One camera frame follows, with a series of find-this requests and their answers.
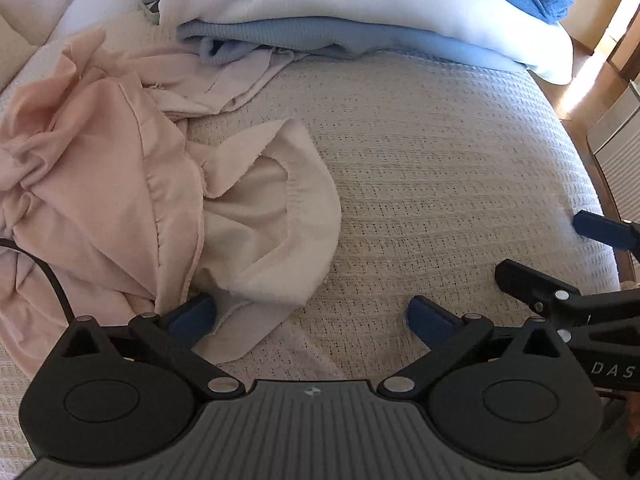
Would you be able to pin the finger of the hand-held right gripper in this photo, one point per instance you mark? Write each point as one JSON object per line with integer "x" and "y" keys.
{"x": 525, "y": 280}
{"x": 600, "y": 227}

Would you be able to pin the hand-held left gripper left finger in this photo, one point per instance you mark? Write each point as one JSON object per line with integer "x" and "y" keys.
{"x": 192, "y": 317}

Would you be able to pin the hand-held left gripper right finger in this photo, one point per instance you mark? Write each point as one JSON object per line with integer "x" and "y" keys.
{"x": 430, "y": 322}

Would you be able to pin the pale pink garment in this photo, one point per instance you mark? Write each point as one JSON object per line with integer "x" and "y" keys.
{"x": 90, "y": 160}

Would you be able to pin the light blue sweatshirt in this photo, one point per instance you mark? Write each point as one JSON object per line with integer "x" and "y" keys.
{"x": 325, "y": 35}

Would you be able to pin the white ribbed appliance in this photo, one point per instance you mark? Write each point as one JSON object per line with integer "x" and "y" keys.
{"x": 622, "y": 150}

